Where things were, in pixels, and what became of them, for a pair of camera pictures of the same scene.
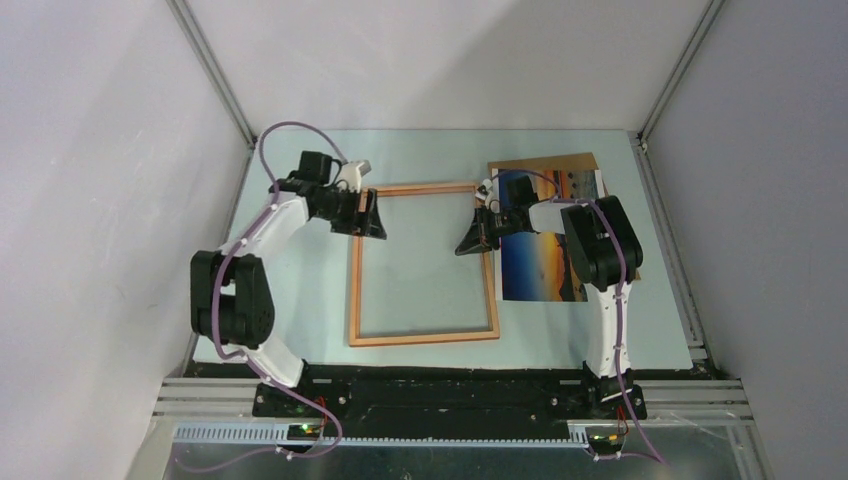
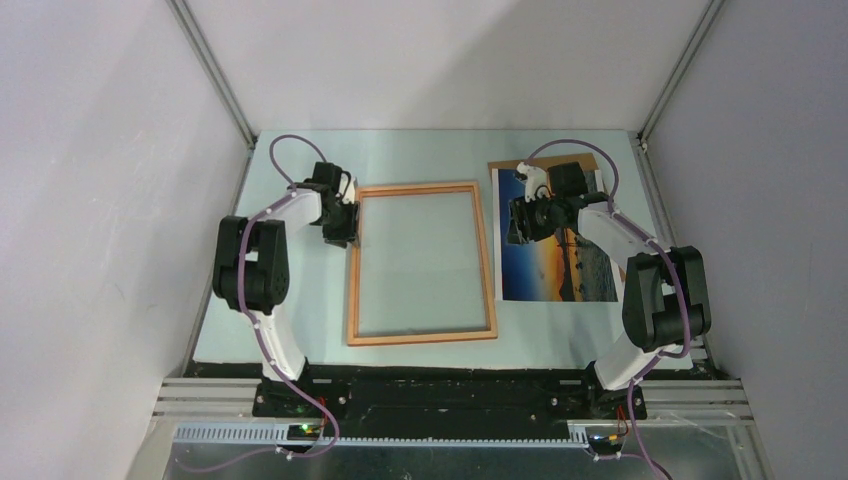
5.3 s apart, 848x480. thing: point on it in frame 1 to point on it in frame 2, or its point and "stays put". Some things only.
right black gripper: (478, 235) to (520, 233)
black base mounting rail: (450, 396) stays put
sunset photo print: (541, 266) stays put
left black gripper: (373, 227) to (349, 231)
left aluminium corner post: (187, 22) stays put
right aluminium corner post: (713, 10) stays put
